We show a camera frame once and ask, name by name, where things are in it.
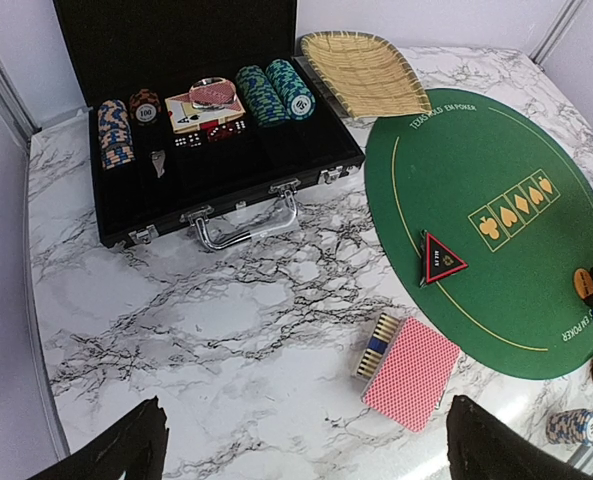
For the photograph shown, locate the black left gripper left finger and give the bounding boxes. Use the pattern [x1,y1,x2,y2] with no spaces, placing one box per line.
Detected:
[34,397,169,480]

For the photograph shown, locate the teal chip row in case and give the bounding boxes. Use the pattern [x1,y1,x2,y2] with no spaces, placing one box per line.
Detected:
[265,59,316,120]

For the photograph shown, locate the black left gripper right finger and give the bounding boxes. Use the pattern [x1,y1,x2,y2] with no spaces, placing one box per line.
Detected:
[447,395,591,480]

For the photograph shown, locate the blue beige chip stack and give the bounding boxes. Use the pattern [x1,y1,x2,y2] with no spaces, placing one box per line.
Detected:
[545,409,593,446]

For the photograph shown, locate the blue beige chips in case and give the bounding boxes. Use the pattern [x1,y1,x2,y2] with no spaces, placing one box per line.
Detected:
[97,99,135,171]

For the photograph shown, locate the left aluminium frame post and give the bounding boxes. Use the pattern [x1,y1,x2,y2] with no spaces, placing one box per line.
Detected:
[0,60,40,150]

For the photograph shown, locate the card deck in case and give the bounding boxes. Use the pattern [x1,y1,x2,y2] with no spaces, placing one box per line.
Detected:
[165,93,246,135]

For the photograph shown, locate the round green poker mat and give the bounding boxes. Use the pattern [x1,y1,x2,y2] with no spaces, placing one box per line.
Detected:
[364,88,593,380]

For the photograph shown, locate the red black chips in case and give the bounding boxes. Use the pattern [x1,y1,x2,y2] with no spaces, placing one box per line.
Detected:
[129,88,161,125]

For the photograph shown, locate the orange big blind button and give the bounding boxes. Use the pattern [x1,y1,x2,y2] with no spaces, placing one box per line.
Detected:
[573,268,593,300]

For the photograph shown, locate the dice in case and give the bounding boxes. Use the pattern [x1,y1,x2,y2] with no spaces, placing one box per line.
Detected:
[173,119,247,149]

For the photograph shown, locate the woven bamboo tray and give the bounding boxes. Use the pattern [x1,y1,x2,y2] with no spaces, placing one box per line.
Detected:
[300,31,432,119]

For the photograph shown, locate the green chip row in case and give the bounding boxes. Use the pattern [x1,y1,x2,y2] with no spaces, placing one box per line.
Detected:
[236,65,282,127]

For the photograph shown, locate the red playing card deck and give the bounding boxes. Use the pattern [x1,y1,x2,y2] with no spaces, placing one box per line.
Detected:
[355,313,461,433]

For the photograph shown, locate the clear dealer button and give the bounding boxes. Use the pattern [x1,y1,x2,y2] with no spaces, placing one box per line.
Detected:
[189,77,236,110]

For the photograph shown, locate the black poker chip case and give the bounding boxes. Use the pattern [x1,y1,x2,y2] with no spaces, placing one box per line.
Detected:
[55,1,364,250]

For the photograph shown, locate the right aluminium frame post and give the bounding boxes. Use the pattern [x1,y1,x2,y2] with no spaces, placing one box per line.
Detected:
[530,0,588,65]

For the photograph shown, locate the aluminium frame post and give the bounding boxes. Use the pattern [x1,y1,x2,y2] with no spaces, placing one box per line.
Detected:
[0,60,40,150]
[530,0,588,65]

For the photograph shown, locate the triangular all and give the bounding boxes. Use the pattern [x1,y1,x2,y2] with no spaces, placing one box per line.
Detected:
[419,230,469,288]

